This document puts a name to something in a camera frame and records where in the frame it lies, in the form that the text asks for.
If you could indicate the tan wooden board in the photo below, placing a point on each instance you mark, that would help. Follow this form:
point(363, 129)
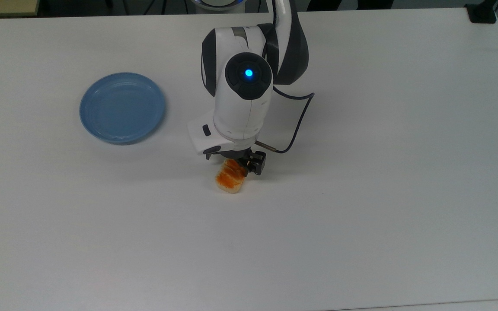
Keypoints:
point(4, 6)

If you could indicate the blue round plate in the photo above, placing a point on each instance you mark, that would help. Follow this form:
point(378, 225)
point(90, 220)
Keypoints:
point(121, 108)

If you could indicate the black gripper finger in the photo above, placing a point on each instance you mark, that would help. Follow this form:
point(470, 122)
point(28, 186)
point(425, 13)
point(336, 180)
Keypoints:
point(255, 164)
point(212, 151)

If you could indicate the orange glazed bread roll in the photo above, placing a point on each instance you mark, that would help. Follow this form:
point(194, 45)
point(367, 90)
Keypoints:
point(230, 181)

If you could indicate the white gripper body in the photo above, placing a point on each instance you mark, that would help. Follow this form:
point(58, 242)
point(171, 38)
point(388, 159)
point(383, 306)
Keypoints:
point(203, 134)

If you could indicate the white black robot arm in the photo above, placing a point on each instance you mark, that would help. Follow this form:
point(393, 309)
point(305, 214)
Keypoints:
point(242, 108)

